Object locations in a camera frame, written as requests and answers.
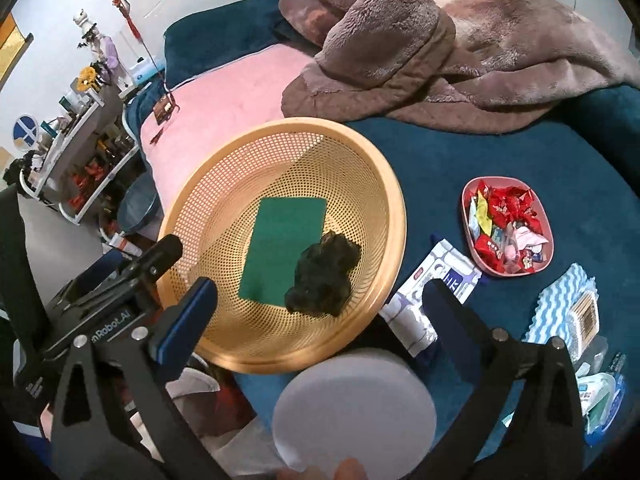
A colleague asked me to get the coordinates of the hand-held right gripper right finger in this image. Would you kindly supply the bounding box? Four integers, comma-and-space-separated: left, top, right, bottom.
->
421, 279, 586, 480

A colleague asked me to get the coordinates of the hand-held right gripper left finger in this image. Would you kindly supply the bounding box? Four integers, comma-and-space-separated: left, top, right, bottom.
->
50, 276, 236, 480

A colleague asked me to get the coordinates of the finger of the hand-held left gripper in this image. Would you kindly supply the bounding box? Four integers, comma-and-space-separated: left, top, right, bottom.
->
117, 234, 184, 281

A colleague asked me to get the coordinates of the beige plastic mesh basket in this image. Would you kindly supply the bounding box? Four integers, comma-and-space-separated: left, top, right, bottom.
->
156, 117, 407, 375

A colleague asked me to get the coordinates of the blue white wavy cloth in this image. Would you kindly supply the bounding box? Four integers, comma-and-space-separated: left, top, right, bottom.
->
522, 262, 601, 351

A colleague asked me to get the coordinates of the white orange tube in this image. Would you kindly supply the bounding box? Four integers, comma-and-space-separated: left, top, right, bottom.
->
102, 232, 147, 260

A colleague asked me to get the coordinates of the white blue wet wipes pack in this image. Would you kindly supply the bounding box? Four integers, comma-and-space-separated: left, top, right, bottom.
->
378, 237, 483, 358

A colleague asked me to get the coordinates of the blue basin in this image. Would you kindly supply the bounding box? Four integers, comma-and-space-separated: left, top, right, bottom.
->
117, 172, 166, 235

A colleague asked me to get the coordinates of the pink oval tray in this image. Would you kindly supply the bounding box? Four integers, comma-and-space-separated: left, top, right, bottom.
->
461, 175, 555, 278

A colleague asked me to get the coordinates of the pile of wrapped candies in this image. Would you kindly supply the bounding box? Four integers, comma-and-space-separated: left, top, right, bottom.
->
467, 179, 548, 268

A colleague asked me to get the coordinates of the dark crumpled cloth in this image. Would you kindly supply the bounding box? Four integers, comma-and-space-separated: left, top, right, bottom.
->
284, 230, 362, 318

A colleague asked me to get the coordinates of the white round lid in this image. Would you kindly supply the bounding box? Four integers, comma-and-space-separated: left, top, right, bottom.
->
272, 347, 437, 476

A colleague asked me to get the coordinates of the white shelving cart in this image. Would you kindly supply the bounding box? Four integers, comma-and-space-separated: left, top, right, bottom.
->
20, 80, 141, 223

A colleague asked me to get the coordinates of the cotton swab box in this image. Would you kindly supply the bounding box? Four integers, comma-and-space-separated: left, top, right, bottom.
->
567, 290, 601, 356

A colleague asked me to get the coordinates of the brown tasselled charm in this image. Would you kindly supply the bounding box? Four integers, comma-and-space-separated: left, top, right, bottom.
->
150, 91, 180, 143

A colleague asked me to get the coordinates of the clear bag of face masks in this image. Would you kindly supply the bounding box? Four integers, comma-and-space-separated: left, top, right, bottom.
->
575, 335, 628, 448

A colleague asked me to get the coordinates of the round blue white sign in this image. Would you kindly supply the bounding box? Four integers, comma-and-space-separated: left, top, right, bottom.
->
12, 115, 40, 153

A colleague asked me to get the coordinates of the white teal small appliance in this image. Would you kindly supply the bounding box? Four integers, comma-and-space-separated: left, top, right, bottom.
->
127, 57, 166, 86

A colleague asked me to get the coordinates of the yellow flower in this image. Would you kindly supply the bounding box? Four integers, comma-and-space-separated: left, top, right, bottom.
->
76, 66, 101, 93

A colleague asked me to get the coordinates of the white figurine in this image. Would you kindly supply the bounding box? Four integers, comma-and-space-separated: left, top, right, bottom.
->
72, 9, 121, 76

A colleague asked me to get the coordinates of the teal plush pillow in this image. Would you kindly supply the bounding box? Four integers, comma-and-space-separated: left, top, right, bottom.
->
164, 0, 321, 86

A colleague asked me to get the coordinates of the red hanging knot ornament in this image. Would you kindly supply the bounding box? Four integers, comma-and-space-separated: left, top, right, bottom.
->
111, 0, 143, 41

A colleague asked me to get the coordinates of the brown fleece blanket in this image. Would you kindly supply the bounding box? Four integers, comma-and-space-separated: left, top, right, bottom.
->
278, 0, 640, 136

